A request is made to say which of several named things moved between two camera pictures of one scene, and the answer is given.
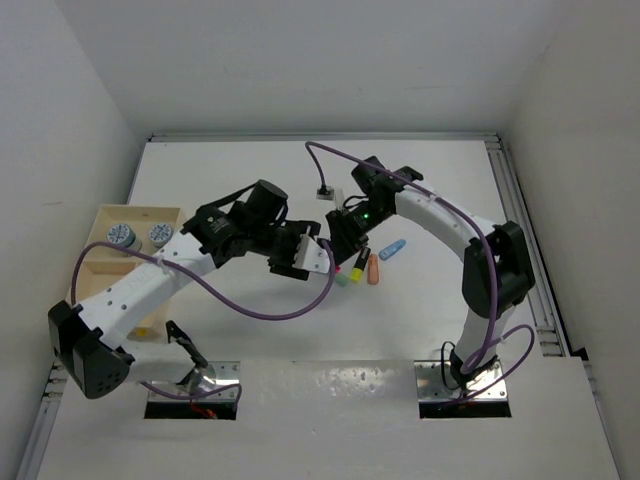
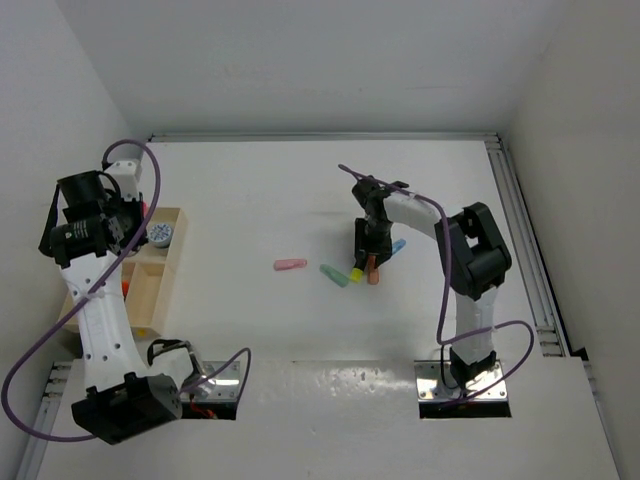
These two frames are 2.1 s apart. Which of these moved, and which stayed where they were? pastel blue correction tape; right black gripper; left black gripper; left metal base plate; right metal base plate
Moved: right black gripper; left black gripper
Stayed: left metal base plate; pastel blue correction tape; right metal base plate
